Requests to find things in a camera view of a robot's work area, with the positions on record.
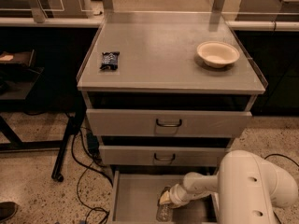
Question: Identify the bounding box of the black power adapter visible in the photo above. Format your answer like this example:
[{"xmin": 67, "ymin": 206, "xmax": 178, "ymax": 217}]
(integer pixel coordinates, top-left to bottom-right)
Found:
[{"xmin": 86, "ymin": 133, "xmax": 99, "ymax": 154}]

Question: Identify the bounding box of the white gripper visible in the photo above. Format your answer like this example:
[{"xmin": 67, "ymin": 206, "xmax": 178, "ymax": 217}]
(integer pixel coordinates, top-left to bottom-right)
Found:
[{"xmin": 159, "ymin": 184, "xmax": 193, "ymax": 209}]

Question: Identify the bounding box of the clear plastic water bottle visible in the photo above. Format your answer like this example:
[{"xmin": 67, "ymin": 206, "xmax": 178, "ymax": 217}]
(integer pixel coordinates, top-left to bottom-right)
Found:
[{"xmin": 155, "ymin": 186, "xmax": 174, "ymax": 223}]

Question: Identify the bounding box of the grey bottom drawer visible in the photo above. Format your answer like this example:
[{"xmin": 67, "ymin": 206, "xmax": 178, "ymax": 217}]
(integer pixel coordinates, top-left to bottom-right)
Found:
[{"xmin": 108, "ymin": 171, "xmax": 218, "ymax": 224}]

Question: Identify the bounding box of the grey middle drawer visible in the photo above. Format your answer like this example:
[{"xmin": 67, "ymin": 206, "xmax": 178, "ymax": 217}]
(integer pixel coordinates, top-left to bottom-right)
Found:
[{"xmin": 99, "ymin": 146, "xmax": 229, "ymax": 167}]

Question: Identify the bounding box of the dark blue snack bar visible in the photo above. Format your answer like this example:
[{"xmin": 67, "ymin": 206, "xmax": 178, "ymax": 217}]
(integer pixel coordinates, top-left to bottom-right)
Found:
[{"xmin": 100, "ymin": 51, "xmax": 120, "ymax": 71}]

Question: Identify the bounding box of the black table frame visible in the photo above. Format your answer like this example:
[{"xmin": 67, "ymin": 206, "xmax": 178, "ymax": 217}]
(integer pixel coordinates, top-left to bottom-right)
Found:
[{"xmin": 0, "ymin": 49, "xmax": 87, "ymax": 183}]

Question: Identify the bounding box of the black floor cable right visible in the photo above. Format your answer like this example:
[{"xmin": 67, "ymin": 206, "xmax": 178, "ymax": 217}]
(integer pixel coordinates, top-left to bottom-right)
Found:
[{"xmin": 263, "ymin": 153, "xmax": 299, "ymax": 170}]

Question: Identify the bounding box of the grey drawer cabinet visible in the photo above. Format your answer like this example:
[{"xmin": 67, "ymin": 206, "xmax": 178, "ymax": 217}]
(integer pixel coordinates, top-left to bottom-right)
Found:
[{"xmin": 76, "ymin": 10, "xmax": 269, "ymax": 224}]

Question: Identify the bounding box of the dark shoe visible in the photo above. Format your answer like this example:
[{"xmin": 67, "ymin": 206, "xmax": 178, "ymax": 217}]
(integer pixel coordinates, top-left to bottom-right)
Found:
[{"xmin": 0, "ymin": 202, "xmax": 18, "ymax": 222}]

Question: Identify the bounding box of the white paper bowl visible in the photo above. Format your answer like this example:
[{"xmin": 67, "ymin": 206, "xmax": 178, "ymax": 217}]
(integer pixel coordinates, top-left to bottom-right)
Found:
[{"xmin": 196, "ymin": 41, "xmax": 240, "ymax": 68}]

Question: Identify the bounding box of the grey drawer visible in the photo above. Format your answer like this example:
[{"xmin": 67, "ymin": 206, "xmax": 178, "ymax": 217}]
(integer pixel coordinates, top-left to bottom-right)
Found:
[
  {"xmin": 99, "ymin": 146, "xmax": 229, "ymax": 167},
  {"xmin": 108, "ymin": 171, "xmax": 218, "ymax": 224},
  {"xmin": 86, "ymin": 109, "xmax": 251, "ymax": 138}
]

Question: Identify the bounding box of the grey top drawer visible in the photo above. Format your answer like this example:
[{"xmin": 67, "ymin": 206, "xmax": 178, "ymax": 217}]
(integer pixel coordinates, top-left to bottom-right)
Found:
[{"xmin": 86, "ymin": 109, "xmax": 251, "ymax": 138}]

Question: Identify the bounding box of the black floor cable left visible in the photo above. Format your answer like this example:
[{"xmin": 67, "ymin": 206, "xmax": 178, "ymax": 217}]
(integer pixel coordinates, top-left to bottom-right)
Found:
[{"xmin": 70, "ymin": 126, "xmax": 114, "ymax": 224}]

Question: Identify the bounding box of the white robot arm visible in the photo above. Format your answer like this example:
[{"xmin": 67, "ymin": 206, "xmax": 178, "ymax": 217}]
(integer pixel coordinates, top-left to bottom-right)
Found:
[{"xmin": 159, "ymin": 150, "xmax": 298, "ymax": 224}]

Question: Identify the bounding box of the black floor cable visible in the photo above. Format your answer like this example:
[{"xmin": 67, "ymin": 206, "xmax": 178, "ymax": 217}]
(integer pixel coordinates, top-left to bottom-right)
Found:
[
  {"xmin": 263, "ymin": 153, "xmax": 299, "ymax": 170},
  {"xmin": 70, "ymin": 126, "xmax": 114, "ymax": 224}
]

